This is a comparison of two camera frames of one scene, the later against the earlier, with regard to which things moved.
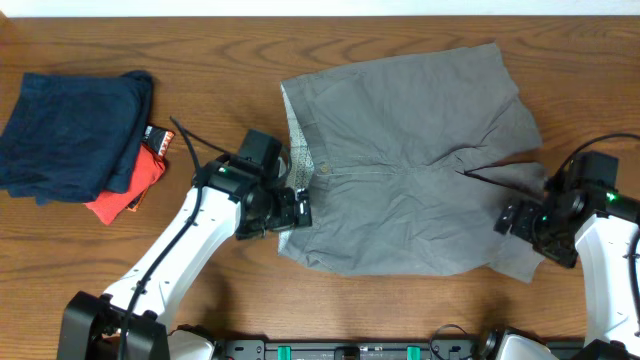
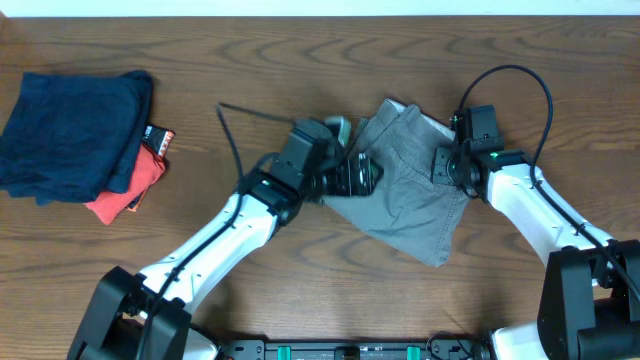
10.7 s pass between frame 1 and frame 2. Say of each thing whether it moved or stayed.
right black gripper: moved
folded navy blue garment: stayed
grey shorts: moved
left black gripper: moved
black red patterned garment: stayed
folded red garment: stayed
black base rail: stayed
